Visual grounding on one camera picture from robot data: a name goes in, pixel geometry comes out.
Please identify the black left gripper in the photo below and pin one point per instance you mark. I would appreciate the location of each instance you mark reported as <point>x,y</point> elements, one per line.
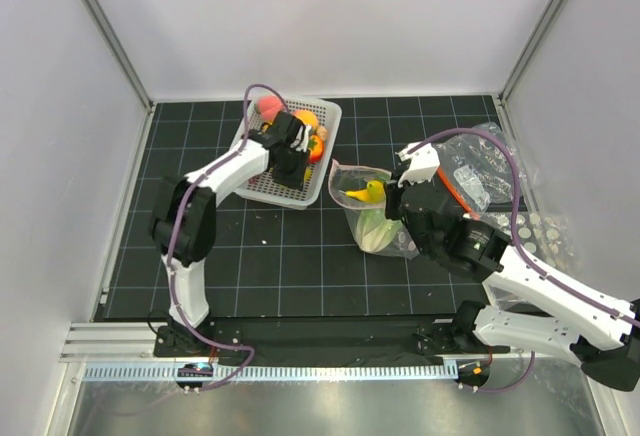
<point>295,180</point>

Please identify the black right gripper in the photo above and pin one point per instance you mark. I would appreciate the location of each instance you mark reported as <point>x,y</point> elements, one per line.
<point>393,192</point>

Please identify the red orange tomato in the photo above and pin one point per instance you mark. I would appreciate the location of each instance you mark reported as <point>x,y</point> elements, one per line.
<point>316,148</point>

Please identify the green lettuce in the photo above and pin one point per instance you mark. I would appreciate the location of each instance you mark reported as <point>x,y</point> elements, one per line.
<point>374,231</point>

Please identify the yellow banana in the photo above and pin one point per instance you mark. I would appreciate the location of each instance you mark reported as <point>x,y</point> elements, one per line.
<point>373,193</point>

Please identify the pink dotted zip bag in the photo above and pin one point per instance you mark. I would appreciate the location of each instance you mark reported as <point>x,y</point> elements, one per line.
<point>342,178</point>

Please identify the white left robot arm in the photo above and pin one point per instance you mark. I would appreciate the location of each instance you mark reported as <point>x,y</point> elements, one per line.
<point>183,221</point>

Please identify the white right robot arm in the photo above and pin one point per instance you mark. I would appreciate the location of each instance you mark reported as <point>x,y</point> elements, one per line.
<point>589,328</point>

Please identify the orange zipper clear bag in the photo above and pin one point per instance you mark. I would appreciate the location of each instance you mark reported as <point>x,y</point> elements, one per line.
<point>478,172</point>

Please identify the silver dotted clear bag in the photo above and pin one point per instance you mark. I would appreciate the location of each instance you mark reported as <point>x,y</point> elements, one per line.
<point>546,237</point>

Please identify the beige garlic bulb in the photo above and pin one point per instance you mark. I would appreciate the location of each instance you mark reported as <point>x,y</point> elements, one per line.
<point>322,133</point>

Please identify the orange yellow peach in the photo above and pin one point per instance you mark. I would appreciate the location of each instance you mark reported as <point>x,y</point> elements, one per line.
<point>307,117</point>

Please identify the pink peach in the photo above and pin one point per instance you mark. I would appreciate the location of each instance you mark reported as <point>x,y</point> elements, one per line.
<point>268,107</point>

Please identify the white perforated plastic basket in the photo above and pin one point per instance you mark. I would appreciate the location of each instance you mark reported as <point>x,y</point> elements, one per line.
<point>263,189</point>

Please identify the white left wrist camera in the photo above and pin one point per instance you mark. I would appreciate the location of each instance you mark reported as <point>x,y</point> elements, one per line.
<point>300,142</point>

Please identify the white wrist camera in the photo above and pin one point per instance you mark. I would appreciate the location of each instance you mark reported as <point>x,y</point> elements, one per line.
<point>300,142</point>
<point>420,162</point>

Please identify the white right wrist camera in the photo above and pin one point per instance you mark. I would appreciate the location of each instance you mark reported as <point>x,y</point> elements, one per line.
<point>420,162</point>

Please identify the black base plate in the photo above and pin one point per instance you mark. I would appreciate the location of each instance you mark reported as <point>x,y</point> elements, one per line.
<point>335,341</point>

